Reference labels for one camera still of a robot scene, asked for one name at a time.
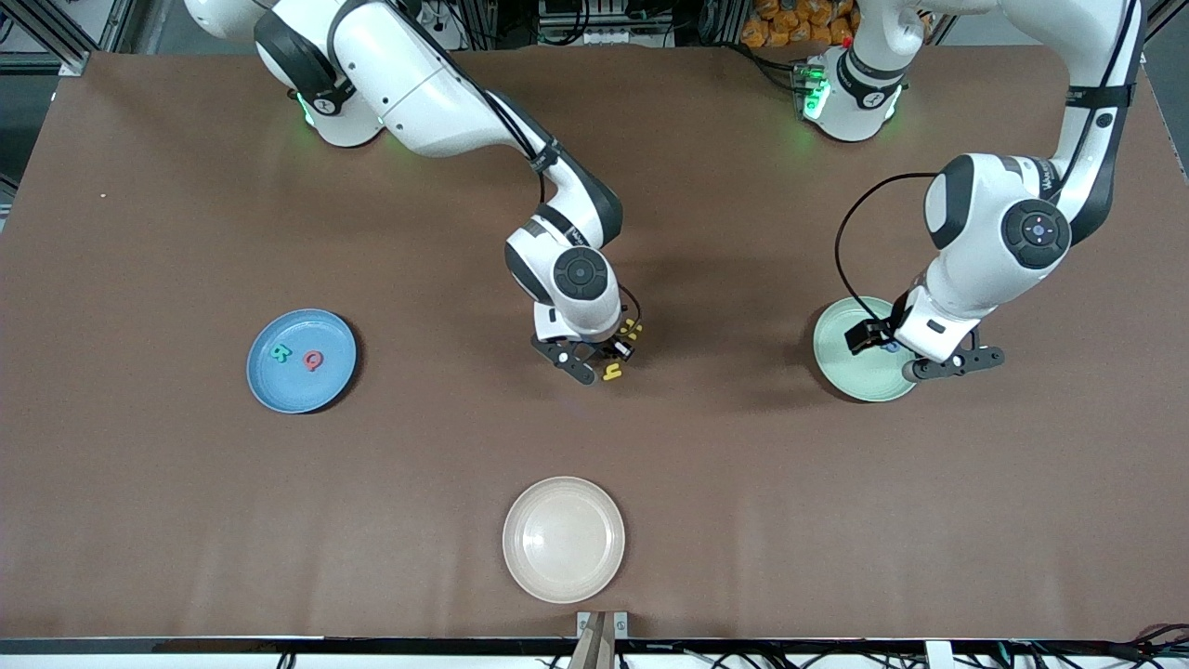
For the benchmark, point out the blue plate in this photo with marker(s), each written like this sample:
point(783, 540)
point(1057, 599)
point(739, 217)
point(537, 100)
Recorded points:
point(302, 390)

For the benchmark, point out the beige plate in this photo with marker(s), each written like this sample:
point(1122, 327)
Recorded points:
point(564, 539)

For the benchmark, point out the green-lit left base box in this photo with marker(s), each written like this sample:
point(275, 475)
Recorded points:
point(816, 93)

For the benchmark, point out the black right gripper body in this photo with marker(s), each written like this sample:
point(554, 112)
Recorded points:
point(615, 347)

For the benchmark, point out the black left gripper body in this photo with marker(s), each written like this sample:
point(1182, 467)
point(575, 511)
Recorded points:
point(876, 332)

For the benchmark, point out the aluminium frame profile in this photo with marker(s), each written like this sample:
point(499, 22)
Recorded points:
point(74, 56)
point(1129, 51)

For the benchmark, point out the yellow foam uppercase H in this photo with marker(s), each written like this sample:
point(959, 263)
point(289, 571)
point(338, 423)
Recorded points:
point(633, 327)

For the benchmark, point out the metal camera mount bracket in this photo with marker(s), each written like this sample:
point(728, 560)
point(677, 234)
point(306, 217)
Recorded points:
point(585, 621)

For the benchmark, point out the green plate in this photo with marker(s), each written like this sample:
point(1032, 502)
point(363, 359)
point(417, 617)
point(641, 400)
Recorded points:
point(841, 358)

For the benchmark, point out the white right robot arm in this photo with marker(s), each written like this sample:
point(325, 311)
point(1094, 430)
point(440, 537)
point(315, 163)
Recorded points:
point(409, 84)

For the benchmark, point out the teal foam uppercase R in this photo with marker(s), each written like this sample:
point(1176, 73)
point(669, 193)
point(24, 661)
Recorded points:
point(279, 354)

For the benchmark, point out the red foam uppercase Q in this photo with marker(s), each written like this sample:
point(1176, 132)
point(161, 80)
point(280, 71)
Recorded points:
point(309, 356)

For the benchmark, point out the orange objects pile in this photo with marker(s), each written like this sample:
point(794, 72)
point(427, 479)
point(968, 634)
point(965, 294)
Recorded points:
point(771, 28)

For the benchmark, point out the yellow foam lowercase h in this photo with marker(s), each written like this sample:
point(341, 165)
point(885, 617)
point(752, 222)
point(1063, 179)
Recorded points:
point(612, 373)

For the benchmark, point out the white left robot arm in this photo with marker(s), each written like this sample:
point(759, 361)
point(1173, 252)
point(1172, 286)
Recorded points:
point(1003, 242)

